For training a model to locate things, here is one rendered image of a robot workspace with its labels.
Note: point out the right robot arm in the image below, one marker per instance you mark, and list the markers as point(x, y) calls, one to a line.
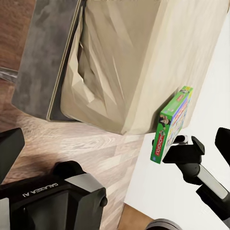
point(188, 158)

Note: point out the sliding door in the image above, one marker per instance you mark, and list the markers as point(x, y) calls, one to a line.
point(133, 219)

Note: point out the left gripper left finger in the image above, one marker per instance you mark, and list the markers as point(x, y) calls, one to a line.
point(11, 144)

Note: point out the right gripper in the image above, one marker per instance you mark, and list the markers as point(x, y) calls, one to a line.
point(186, 157)

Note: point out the board game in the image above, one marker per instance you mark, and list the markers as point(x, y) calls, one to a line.
point(170, 123)

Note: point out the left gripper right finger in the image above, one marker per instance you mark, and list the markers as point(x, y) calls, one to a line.
point(222, 142)

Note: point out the bed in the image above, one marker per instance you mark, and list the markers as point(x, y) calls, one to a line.
point(115, 64)

